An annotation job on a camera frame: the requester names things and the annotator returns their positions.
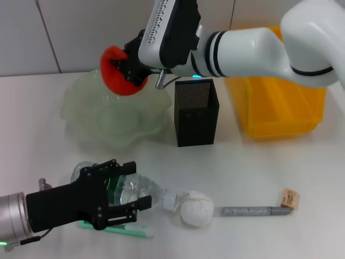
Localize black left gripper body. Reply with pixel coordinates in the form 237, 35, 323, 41
25, 166, 110, 233

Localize tan eraser block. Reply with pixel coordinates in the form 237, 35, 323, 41
280, 188, 299, 210

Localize black mesh pen holder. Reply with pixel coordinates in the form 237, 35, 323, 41
174, 78, 220, 148

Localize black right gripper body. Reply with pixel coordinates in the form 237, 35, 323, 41
123, 29, 153, 84

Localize grey marker pen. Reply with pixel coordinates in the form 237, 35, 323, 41
214, 205, 293, 218

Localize yellow plastic bin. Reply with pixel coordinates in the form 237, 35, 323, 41
226, 26, 327, 140

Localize clear green-label water bottle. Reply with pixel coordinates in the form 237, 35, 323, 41
70, 161, 189, 211

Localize pale green glass fruit bowl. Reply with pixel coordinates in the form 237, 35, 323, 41
59, 69, 173, 152

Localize green utility knife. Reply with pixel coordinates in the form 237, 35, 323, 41
78, 220, 156, 240

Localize white paper ball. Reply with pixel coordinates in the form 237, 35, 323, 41
180, 190, 215, 227

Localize left metal connector plug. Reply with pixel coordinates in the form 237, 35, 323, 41
37, 178, 52, 191

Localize orange fruit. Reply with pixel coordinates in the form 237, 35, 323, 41
100, 46, 148, 96

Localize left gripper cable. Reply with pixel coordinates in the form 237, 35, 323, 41
8, 229, 51, 245

